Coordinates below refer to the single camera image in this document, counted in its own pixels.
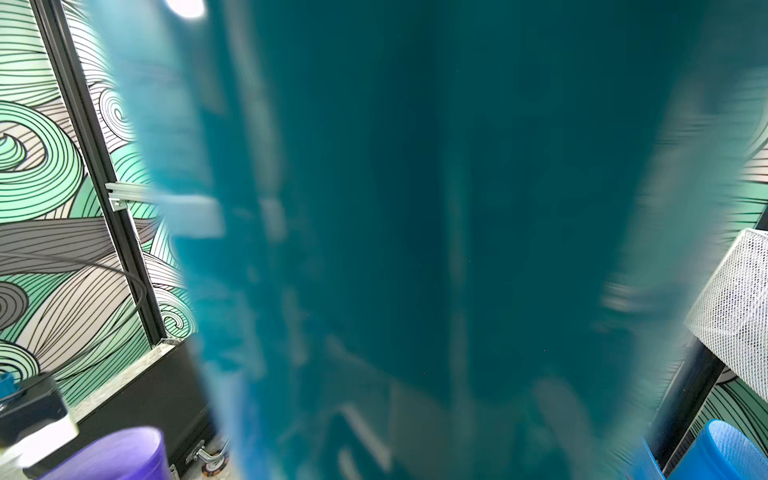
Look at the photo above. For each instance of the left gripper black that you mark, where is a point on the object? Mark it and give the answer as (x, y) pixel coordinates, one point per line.
(35, 421)

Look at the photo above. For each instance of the purple rain boot back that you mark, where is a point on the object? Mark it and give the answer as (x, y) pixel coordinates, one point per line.
(135, 453)

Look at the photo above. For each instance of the dark teal boot back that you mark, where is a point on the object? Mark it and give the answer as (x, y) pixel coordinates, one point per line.
(439, 239)

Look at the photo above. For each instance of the blue rain boot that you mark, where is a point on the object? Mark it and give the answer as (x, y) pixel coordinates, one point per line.
(720, 452)

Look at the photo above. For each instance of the aluminium rail back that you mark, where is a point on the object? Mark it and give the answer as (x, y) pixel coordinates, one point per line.
(122, 194)

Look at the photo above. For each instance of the white mesh wire basket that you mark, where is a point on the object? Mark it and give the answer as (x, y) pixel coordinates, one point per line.
(729, 316)

